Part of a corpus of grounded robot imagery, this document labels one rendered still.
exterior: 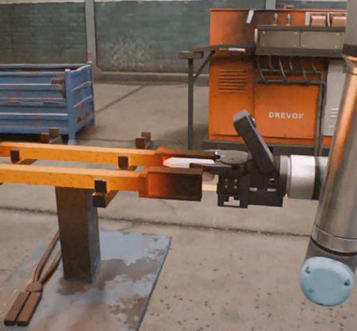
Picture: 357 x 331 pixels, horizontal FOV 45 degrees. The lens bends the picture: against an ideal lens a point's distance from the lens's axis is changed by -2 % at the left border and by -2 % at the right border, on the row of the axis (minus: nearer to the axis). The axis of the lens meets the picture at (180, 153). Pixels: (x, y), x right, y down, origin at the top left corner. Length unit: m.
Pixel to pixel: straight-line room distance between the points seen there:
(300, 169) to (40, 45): 8.43
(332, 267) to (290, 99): 3.29
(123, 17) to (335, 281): 7.82
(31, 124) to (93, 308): 3.68
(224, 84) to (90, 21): 4.97
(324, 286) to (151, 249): 0.47
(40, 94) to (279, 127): 2.23
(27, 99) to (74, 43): 4.38
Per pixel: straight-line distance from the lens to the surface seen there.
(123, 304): 0.85
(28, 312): 0.84
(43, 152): 0.85
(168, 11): 8.06
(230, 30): 3.85
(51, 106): 4.31
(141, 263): 0.97
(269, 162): 0.74
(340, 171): 0.61
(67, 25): 8.70
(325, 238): 0.65
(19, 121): 4.49
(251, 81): 3.86
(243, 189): 0.74
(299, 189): 0.74
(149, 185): 0.67
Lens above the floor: 1.19
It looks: 18 degrees down
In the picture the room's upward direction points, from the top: straight up
